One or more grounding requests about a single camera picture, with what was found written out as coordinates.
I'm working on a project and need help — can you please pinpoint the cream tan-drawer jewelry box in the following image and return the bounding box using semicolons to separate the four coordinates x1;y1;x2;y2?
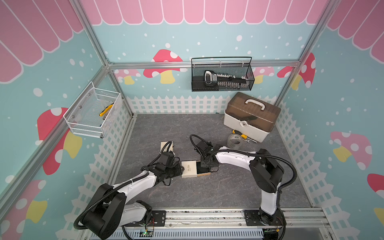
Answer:
182;161;211;178

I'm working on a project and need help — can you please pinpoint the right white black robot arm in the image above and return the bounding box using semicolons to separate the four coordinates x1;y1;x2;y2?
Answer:
190;135;298;226

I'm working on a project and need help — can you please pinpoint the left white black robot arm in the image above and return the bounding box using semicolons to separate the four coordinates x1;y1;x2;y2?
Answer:
74;141;184;240

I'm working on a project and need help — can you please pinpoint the clear tape roll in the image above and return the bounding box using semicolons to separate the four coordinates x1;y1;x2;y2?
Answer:
227;134;243;150

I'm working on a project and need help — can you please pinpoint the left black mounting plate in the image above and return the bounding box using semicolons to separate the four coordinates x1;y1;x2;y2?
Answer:
126;211;167;227

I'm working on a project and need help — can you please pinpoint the black mounting plate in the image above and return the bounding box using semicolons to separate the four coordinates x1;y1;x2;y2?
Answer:
126;211;167;227
244;209;286;227

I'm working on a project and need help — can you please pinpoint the brown lid white toolbox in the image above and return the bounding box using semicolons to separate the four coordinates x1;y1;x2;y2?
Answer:
224;92;281;143

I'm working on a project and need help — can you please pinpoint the small green circuit board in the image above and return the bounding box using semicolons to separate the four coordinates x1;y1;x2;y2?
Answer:
139;230;154;238

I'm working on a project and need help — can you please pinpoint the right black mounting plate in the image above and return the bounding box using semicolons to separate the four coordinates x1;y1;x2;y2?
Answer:
244;209;286;227

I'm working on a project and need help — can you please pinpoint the black socket bit set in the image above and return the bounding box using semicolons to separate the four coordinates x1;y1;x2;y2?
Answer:
203;71;250;90

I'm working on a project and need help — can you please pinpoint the yellow black utility knife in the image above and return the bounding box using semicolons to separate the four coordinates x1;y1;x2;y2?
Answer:
99;104;114;117

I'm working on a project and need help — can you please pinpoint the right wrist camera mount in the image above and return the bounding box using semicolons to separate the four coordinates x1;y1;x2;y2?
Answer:
195;141;214;158

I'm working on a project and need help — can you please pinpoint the black wire wall basket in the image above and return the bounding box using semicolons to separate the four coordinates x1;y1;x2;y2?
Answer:
191;57;255;92

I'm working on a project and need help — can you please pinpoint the white wire wall basket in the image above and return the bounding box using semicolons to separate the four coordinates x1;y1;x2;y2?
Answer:
63;82;122;139

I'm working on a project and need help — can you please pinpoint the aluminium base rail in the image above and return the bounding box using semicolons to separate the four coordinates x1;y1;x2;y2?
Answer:
110;208;336;240

